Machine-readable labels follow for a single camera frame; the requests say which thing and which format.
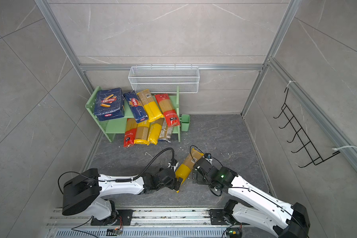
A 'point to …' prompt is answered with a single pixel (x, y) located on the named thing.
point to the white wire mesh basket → (165, 79)
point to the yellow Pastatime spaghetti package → (142, 132)
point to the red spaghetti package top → (170, 116)
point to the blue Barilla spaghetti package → (136, 106)
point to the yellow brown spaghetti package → (152, 111)
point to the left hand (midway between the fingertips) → (179, 175)
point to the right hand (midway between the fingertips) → (202, 176)
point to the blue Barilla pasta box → (109, 104)
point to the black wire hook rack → (317, 159)
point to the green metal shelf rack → (118, 125)
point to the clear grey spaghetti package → (166, 132)
